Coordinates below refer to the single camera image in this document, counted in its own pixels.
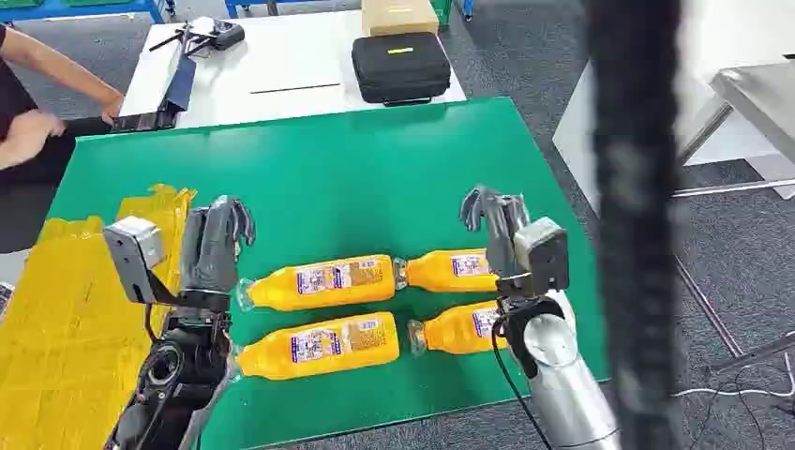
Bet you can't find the person's left hand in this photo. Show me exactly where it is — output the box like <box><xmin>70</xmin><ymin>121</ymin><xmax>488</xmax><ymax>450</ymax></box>
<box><xmin>100</xmin><ymin>93</ymin><xmax>126</xmax><ymax>126</ymax></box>

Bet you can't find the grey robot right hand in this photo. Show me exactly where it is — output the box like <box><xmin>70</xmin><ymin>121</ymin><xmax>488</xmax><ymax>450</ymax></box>
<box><xmin>459</xmin><ymin>185</ymin><xmax>533</xmax><ymax>282</ymax></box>

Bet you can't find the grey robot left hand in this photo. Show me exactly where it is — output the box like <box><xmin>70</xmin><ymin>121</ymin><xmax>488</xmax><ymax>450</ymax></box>
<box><xmin>179</xmin><ymin>195</ymin><xmax>257</xmax><ymax>298</ymax></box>

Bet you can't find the person's right hand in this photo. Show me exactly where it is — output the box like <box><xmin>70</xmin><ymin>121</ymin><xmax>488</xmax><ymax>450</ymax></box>
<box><xmin>5</xmin><ymin>110</ymin><xmax>68</xmax><ymax>164</ymax></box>

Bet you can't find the orange drink bottle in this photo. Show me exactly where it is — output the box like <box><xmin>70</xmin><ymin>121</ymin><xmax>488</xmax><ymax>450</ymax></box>
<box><xmin>408</xmin><ymin>300</ymin><xmax>511</xmax><ymax>357</ymax></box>
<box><xmin>232</xmin><ymin>311</ymin><xmax>400</xmax><ymax>382</ymax></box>
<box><xmin>235</xmin><ymin>254</ymin><xmax>398</xmax><ymax>314</ymax></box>
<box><xmin>393</xmin><ymin>247</ymin><xmax>500</xmax><ymax>294</ymax></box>

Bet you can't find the person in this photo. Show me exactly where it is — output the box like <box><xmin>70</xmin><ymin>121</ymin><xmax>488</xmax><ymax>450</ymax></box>
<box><xmin>0</xmin><ymin>24</ymin><xmax>126</xmax><ymax>256</ymax></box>

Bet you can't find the laptop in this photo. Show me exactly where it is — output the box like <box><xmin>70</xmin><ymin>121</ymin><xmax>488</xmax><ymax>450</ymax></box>
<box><xmin>112</xmin><ymin>54</ymin><xmax>198</xmax><ymax>133</ymax></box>

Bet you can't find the blue rack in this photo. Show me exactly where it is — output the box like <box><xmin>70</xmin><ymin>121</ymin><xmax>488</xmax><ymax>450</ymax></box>
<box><xmin>223</xmin><ymin>0</ymin><xmax>363</xmax><ymax>19</ymax></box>
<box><xmin>0</xmin><ymin>0</ymin><xmax>170</xmax><ymax>24</ymax></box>

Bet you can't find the white platform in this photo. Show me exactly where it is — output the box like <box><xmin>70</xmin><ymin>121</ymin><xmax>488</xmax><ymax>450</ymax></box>
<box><xmin>552</xmin><ymin>58</ymin><xmax>795</xmax><ymax>216</ymax></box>

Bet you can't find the black blurred pole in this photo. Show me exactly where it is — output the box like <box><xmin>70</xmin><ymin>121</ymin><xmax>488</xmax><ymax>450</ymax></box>
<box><xmin>586</xmin><ymin>0</ymin><xmax>683</xmax><ymax>450</ymax></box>

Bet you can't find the black remote controller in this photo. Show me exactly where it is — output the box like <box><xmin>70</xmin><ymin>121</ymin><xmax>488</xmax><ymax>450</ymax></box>
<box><xmin>148</xmin><ymin>18</ymin><xmax>247</xmax><ymax>58</ymax></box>

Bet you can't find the green mat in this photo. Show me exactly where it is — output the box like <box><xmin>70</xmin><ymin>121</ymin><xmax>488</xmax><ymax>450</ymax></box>
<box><xmin>46</xmin><ymin>97</ymin><xmax>610</xmax><ymax>450</ymax></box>

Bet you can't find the white table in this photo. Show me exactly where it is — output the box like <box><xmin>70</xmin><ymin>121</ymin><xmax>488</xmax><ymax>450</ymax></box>
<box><xmin>117</xmin><ymin>8</ymin><xmax>467</xmax><ymax>129</ymax></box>

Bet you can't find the yellow sheet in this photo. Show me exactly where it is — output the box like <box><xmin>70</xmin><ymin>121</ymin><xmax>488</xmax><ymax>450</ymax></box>
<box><xmin>0</xmin><ymin>183</ymin><xmax>198</xmax><ymax>450</ymax></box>

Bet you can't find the black carrying case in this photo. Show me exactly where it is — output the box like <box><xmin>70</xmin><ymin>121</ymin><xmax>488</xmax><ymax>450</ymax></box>
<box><xmin>351</xmin><ymin>32</ymin><xmax>453</xmax><ymax>108</ymax></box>

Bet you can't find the green crate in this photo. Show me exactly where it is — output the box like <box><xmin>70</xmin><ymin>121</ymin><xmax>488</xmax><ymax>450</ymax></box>
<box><xmin>428</xmin><ymin>0</ymin><xmax>456</xmax><ymax>27</ymax></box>

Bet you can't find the cardboard box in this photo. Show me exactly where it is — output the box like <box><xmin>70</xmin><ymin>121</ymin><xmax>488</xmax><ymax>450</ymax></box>
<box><xmin>361</xmin><ymin>0</ymin><xmax>441</xmax><ymax>38</ymax></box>

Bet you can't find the grey metal bar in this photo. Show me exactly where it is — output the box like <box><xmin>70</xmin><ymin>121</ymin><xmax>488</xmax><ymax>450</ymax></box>
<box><xmin>708</xmin><ymin>332</ymin><xmax>795</xmax><ymax>375</ymax></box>

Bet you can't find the steel bench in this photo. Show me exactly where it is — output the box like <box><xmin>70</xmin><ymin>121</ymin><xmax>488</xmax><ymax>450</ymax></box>
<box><xmin>675</xmin><ymin>58</ymin><xmax>795</xmax><ymax>200</ymax></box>

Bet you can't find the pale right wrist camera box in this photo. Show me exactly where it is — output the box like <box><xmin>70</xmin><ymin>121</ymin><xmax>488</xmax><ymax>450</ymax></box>
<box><xmin>513</xmin><ymin>217</ymin><xmax>570</xmax><ymax>294</ymax></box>

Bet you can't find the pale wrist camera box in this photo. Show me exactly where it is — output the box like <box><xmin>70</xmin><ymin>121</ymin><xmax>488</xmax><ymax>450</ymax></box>
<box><xmin>513</xmin><ymin>217</ymin><xmax>570</xmax><ymax>294</ymax></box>
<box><xmin>102</xmin><ymin>216</ymin><xmax>168</xmax><ymax>306</ymax></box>

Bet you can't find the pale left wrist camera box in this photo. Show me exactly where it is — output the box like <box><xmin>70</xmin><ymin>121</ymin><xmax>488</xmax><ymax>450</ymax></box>
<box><xmin>102</xmin><ymin>216</ymin><xmax>168</xmax><ymax>306</ymax></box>

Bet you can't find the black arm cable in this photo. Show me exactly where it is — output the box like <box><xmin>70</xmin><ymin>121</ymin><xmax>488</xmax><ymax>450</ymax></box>
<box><xmin>491</xmin><ymin>316</ymin><xmax>554</xmax><ymax>450</ymax></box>

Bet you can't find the white floor cable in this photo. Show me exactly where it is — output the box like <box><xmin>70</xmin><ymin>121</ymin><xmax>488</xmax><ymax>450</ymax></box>
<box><xmin>673</xmin><ymin>351</ymin><xmax>795</xmax><ymax>399</ymax></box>

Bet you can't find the black floor cable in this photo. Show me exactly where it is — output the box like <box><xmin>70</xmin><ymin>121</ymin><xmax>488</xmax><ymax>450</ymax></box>
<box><xmin>689</xmin><ymin>366</ymin><xmax>795</xmax><ymax>450</ymax></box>

